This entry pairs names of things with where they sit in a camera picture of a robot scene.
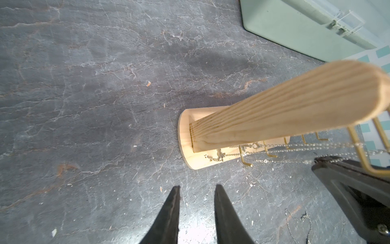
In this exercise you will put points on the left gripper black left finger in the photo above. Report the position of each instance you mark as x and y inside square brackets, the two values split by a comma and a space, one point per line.
[165, 228]

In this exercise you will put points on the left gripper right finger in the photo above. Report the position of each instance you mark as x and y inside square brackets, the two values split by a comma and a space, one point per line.
[229, 229]

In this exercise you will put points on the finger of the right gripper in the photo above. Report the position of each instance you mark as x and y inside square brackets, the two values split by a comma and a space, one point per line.
[364, 199]

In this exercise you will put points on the wooden jewelry display stand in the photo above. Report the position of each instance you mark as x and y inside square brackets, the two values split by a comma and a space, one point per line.
[339, 94]

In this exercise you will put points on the green plastic storage box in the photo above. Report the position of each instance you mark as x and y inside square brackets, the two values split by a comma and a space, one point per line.
[324, 30]

